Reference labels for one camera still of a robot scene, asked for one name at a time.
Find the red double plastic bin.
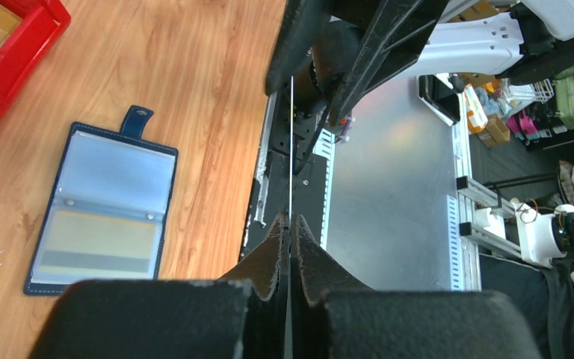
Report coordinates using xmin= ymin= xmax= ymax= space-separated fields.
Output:
xmin=0 ymin=0 xmax=71 ymax=119

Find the blue leather card holder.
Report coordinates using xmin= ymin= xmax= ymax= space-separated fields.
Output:
xmin=22 ymin=105 xmax=179 ymax=296

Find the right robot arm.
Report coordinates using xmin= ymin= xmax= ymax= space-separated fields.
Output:
xmin=265 ymin=1 xmax=574 ymax=125

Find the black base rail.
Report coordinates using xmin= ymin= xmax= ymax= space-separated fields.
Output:
xmin=239 ymin=89 xmax=330 ymax=259

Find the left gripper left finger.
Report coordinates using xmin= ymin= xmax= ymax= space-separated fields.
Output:
xmin=29 ymin=213 xmax=289 ymax=358

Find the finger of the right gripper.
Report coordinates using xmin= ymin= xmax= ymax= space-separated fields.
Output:
xmin=265 ymin=0 xmax=332 ymax=95
xmin=328 ymin=1 xmax=448 ymax=126

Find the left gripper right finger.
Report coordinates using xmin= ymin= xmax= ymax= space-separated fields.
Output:
xmin=291 ymin=215 xmax=540 ymax=358

